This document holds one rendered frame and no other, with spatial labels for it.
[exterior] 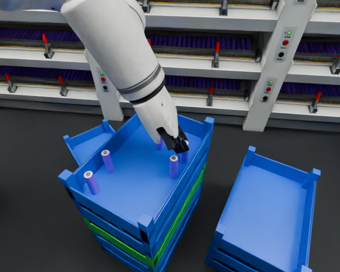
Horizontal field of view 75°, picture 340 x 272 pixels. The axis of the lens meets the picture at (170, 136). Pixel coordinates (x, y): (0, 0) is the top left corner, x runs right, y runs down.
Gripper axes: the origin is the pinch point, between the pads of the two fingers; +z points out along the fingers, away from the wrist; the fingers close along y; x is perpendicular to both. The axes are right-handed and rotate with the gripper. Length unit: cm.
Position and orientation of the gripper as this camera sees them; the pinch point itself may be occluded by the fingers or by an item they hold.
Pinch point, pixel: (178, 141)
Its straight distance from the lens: 49.4
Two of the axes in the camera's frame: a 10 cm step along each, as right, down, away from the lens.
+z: 4.2, 6.4, 6.5
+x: 9.1, -3.1, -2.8
